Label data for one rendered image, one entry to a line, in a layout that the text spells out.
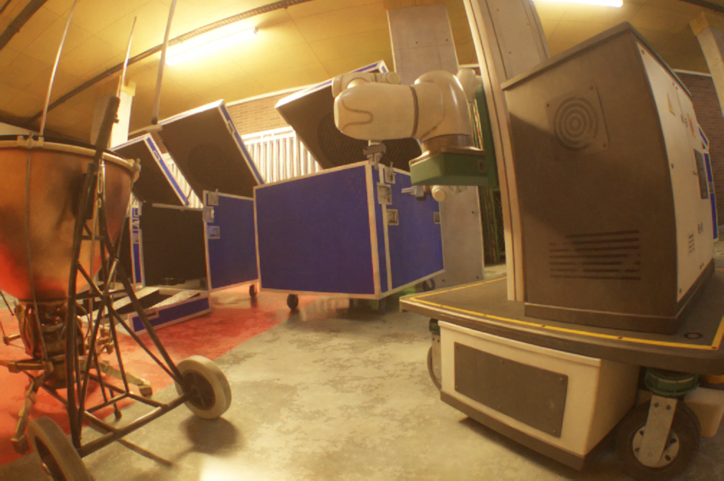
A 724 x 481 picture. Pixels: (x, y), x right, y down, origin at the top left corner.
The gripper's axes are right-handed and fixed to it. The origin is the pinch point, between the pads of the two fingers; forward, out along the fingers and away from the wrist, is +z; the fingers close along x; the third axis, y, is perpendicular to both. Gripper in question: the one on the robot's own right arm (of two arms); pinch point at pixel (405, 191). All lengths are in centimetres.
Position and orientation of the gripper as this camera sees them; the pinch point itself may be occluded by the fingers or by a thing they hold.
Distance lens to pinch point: 202.1
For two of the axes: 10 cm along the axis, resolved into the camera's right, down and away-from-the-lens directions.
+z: -8.4, 1.1, 5.3
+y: -5.2, -4.6, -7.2
